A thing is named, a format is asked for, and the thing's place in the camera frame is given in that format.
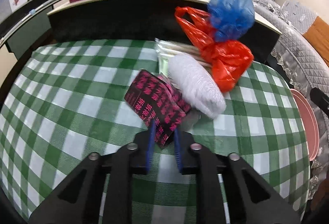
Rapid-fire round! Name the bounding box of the black pink printed box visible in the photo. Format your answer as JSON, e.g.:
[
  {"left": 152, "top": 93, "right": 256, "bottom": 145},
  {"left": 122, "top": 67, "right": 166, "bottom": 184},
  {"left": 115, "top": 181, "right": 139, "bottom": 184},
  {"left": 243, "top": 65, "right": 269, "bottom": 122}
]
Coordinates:
[{"left": 124, "top": 69, "right": 191, "bottom": 149}]

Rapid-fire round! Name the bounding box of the white foam net sleeve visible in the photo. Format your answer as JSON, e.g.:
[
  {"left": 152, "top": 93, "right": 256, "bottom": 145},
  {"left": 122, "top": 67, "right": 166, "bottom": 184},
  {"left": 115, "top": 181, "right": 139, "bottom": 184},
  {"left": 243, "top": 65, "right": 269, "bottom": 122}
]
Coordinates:
[{"left": 168, "top": 54, "right": 226, "bottom": 119}]

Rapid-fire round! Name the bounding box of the red plastic bag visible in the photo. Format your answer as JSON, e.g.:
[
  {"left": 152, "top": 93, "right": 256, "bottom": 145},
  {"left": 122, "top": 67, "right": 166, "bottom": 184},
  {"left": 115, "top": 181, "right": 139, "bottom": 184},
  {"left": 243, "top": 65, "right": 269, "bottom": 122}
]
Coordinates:
[{"left": 175, "top": 7, "right": 254, "bottom": 93}]

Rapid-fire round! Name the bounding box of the blue plastic bag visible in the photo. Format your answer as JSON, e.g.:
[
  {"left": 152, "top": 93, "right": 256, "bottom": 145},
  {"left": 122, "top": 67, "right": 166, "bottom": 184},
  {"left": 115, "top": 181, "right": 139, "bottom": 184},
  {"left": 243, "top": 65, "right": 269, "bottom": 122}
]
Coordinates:
[{"left": 207, "top": 0, "right": 255, "bottom": 42}]

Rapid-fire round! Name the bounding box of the pink trash bin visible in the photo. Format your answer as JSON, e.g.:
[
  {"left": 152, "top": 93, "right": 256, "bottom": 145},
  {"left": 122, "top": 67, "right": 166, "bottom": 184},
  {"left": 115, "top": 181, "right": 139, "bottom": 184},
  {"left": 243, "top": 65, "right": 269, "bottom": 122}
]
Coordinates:
[{"left": 291, "top": 89, "right": 320, "bottom": 161}]

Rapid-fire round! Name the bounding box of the chopsticks packet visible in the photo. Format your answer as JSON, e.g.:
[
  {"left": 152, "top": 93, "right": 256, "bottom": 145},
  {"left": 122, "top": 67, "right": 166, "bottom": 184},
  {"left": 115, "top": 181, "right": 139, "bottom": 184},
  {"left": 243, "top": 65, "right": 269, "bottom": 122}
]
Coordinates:
[{"left": 155, "top": 38, "right": 211, "bottom": 79}]

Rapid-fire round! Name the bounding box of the green checkered tablecloth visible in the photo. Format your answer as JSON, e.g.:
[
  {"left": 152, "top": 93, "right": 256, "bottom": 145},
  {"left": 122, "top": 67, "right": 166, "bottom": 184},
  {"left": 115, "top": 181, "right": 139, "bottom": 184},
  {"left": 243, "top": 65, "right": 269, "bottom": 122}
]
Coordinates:
[{"left": 1, "top": 40, "right": 309, "bottom": 219}]

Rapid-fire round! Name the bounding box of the white coffee table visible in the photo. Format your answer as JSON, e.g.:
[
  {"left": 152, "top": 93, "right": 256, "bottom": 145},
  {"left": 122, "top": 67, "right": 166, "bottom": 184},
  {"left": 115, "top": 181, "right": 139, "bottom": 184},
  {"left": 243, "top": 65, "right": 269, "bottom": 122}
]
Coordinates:
[{"left": 47, "top": 0, "right": 283, "bottom": 63}]

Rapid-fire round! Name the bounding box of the grey quilted sofa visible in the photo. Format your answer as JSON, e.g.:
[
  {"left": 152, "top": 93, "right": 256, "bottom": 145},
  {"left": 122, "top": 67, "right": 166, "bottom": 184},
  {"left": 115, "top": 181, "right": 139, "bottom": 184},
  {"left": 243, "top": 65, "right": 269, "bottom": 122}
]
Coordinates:
[{"left": 253, "top": 0, "right": 328, "bottom": 198}]

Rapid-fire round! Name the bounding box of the black tv cabinet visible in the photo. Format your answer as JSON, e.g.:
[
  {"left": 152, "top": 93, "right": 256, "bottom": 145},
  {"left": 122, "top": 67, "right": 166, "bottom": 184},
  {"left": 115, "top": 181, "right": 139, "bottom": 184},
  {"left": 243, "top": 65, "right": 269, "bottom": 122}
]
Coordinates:
[{"left": 1, "top": 0, "right": 66, "bottom": 59}]

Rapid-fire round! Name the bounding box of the orange cushion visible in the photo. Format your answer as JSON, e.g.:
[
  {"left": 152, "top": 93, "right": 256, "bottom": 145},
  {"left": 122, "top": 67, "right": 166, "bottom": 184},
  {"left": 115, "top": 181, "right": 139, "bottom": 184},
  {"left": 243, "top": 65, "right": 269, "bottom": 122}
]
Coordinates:
[{"left": 303, "top": 16, "right": 329, "bottom": 66}]

